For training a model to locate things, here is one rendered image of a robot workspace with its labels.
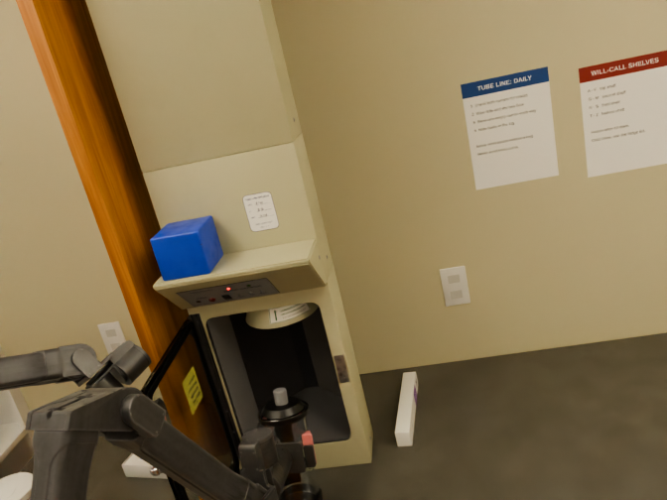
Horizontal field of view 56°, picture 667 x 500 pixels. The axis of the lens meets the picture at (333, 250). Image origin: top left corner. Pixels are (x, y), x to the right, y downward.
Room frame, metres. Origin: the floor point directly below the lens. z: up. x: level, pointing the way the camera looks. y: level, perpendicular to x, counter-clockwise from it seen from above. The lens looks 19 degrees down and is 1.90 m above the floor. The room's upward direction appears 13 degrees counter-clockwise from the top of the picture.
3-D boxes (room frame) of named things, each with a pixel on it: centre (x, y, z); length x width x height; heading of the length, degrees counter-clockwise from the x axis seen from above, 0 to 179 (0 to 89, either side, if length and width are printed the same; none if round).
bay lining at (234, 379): (1.38, 0.16, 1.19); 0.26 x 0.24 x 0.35; 80
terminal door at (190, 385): (1.12, 0.36, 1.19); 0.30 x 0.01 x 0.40; 171
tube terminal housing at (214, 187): (1.38, 0.16, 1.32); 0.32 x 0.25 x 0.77; 80
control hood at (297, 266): (1.20, 0.20, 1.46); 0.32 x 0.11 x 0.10; 80
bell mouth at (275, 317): (1.35, 0.15, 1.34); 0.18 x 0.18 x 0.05
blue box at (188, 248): (1.22, 0.28, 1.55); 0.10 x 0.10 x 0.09; 80
